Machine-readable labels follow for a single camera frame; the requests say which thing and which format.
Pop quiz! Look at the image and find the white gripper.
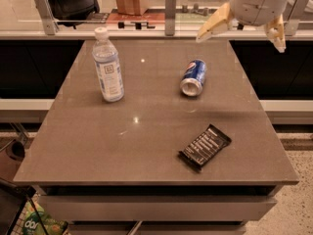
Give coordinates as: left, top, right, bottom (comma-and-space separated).
196, 0, 288, 53

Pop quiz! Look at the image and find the blue pepsi can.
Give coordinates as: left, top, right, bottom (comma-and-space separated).
180, 59, 206, 97

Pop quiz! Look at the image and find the colourful floor mat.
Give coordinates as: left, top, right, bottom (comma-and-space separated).
86, 7, 216, 26

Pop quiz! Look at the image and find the black snack bar wrapper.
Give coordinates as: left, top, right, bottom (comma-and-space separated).
178, 124, 232, 172

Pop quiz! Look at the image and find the clear plastic water bottle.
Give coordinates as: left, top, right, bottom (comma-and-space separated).
92, 27, 124, 102

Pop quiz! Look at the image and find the black office chair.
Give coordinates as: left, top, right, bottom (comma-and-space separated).
48, 0, 100, 27

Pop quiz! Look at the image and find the grey table drawer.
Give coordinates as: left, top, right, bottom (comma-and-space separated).
39, 196, 276, 221

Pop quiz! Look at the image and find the green chip bag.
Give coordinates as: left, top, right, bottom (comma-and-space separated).
22, 202, 68, 235

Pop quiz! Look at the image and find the right metal glass bracket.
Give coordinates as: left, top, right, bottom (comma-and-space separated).
284, 0, 311, 36

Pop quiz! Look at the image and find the metal glass bracket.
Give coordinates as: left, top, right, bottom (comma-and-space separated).
34, 0, 59, 35
284, 0, 311, 36
164, 0, 176, 36

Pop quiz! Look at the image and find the middle metal glass bracket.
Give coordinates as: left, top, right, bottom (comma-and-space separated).
164, 0, 176, 36

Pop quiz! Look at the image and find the left metal glass bracket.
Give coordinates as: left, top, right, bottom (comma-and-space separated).
34, 0, 59, 35

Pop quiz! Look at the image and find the black wire basket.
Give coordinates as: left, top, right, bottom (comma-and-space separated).
0, 178, 35, 235

